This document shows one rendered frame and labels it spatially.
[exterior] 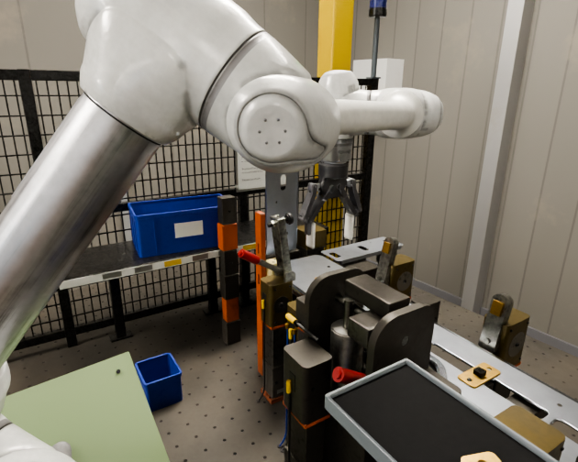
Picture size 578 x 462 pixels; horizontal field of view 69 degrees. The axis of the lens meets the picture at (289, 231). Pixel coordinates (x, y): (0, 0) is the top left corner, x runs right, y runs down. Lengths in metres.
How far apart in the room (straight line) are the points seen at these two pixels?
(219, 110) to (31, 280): 0.29
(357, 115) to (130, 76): 0.41
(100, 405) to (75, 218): 0.49
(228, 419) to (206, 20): 0.96
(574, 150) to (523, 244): 0.62
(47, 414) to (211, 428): 0.42
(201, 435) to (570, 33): 2.59
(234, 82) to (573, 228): 2.58
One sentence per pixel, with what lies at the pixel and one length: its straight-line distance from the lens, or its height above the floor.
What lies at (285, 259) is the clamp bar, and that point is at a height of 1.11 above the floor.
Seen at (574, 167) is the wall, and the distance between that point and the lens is 2.83.
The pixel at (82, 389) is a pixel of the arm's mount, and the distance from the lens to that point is 0.94.
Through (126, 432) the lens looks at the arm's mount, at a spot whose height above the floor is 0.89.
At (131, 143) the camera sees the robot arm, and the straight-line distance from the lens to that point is 0.51.
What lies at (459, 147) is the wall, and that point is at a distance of 3.13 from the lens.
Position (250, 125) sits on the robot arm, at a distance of 0.42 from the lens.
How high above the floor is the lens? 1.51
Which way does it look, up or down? 19 degrees down
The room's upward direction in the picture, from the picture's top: 1 degrees clockwise
